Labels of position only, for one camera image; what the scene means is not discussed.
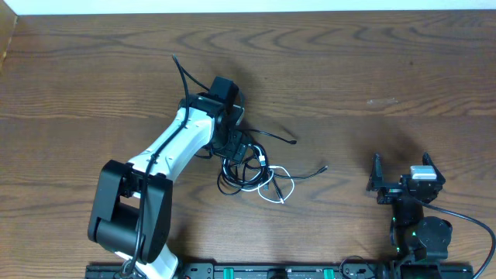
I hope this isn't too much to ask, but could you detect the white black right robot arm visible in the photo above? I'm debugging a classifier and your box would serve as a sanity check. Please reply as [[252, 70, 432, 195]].
[[367, 153, 453, 278]]

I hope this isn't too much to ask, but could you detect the white usb cable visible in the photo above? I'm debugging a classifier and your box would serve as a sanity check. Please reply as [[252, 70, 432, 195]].
[[239, 144, 295, 205]]

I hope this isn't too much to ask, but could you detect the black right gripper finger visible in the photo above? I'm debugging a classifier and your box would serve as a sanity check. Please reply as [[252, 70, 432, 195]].
[[367, 153, 384, 191], [422, 152, 446, 184]]

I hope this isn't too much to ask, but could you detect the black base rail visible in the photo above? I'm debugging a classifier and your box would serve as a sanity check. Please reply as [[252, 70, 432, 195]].
[[84, 262, 474, 279]]

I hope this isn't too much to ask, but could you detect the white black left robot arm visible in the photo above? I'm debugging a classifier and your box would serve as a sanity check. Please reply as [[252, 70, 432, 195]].
[[85, 91, 247, 278]]

